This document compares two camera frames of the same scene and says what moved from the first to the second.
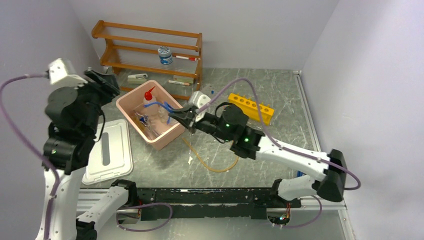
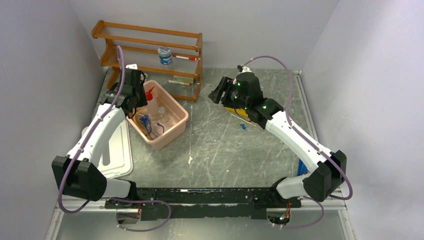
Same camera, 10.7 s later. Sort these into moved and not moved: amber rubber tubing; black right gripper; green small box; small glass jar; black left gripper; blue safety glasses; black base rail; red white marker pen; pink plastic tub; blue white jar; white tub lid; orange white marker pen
Moved: black right gripper; blue safety glasses; amber rubber tubing; black left gripper
Not moved: black base rail; pink plastic tub; blue white jar; white tub lid; small glass jar; green small box; orange white marker pen; red white marker pen
